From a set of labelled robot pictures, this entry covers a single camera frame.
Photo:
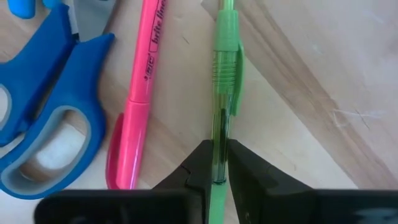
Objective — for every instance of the translucent green pen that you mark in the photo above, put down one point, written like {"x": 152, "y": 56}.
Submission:
{"x": 225, "y": 31}

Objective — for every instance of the pink highlighter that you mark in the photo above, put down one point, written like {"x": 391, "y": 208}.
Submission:
{"x": 140, "y": 93}

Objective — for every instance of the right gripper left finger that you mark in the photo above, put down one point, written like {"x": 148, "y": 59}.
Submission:
{"x": 196, "y": 174}

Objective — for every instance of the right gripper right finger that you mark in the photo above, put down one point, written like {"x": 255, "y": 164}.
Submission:
{"x": 258, "y": 186}

